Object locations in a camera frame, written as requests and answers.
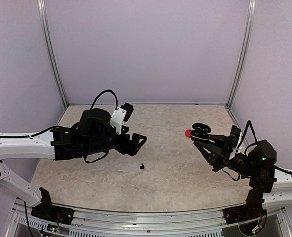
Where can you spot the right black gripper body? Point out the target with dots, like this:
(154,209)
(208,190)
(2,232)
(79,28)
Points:
(227,150)

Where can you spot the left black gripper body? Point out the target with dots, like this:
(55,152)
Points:
(123,147)

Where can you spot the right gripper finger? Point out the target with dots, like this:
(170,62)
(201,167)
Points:
(210,152)
(214,139)

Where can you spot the small black case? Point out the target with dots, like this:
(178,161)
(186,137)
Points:
(200,131)

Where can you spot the red earbud charging case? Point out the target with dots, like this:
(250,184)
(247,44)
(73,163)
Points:
(188,133)

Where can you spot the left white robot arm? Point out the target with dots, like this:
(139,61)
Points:
(98,131)

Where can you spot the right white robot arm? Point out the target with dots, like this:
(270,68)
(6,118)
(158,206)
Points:
(271,186)

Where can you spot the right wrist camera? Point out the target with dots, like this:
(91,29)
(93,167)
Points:
(234,137)

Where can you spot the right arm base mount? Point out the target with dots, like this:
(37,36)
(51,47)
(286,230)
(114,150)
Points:
(244,212)

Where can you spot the front aluminium rail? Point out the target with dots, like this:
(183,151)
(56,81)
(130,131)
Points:
(90,221)

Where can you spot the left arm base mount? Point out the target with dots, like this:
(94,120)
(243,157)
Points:
(47,211)

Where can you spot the right aluminium frame post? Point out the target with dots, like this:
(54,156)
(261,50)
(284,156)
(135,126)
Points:
(243,53)

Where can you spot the aluminium frame post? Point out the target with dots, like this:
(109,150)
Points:
(243,53)
(50,51)

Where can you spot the left aluminium frame post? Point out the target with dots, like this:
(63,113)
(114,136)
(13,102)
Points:
(50,51)

